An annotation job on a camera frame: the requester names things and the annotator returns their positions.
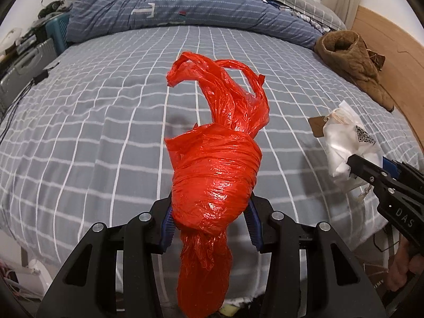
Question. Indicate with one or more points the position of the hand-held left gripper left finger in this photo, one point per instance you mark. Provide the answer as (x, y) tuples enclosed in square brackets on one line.
[(167, 228)]

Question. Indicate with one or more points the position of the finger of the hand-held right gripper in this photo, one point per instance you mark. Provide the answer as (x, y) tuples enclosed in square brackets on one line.
[(364, 169), (389, 165)]

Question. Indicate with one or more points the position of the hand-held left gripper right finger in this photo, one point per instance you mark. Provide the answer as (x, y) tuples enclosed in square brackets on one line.
[(255, 228)]

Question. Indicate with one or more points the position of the white plastic bag with tag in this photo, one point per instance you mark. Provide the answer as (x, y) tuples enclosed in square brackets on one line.
[(344, 139)]

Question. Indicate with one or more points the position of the red plastic bag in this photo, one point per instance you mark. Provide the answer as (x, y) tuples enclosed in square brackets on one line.
[(215, 172)]

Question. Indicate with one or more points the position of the person's right hand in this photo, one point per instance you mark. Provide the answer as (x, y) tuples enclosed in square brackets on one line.
[(402, 265)]

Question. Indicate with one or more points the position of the wooden headboard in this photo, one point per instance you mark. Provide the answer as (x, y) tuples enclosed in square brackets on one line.
[(391, 56)]

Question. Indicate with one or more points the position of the brown fleece jacket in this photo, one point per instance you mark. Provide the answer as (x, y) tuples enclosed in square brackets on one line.
[(351, 59)]

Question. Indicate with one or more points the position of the bed with grey checked sheet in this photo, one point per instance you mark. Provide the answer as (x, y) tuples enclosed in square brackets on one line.
[(99, 122)]

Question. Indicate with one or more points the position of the grey suitcase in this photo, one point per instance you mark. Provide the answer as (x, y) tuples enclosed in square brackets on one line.
[(33, 59)]

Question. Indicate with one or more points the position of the blue striped duvet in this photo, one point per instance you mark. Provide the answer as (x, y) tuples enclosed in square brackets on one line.
[(215, 6)]

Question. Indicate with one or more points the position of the teal suitcase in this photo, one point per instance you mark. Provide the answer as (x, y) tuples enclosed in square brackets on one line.
[(58, 29)]

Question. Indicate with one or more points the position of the white round object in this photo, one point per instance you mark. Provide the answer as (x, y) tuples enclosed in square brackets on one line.
[(11, 36)]

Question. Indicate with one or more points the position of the dark bundled object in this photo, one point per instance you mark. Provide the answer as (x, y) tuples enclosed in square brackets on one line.
[(51, 6)]

